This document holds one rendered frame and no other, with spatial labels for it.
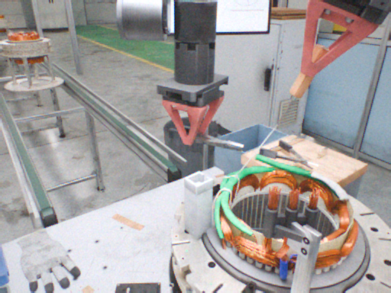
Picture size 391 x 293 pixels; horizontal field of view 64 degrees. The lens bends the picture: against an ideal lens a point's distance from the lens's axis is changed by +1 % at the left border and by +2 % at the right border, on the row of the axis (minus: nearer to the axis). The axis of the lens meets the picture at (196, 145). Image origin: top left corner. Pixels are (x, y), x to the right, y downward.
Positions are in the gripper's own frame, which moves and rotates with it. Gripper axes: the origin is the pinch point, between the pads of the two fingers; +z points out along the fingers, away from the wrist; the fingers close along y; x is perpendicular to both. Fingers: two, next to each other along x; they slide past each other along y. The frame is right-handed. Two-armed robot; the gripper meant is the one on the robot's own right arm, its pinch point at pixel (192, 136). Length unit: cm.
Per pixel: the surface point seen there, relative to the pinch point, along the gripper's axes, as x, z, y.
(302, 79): 15.6, -12.1, 1.8
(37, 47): -180, 19, -89
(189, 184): 5.4, 1.9, 9.2
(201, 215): 7.2, 6.4, 9.0
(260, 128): -3.3, 15.1, -41.9
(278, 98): -51, 65, -217
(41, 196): -68, 46, -10
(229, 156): -4.7, 16.9, -24.9
